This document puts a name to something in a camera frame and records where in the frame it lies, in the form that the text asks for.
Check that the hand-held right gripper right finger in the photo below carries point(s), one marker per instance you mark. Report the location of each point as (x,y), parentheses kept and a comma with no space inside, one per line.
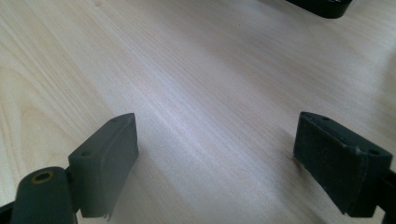
(336,161)

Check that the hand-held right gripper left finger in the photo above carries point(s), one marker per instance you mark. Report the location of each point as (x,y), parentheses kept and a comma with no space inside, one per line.
(102,168)

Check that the red and black shoe rack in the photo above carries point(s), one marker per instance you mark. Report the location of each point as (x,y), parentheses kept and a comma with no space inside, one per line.
(323,7)

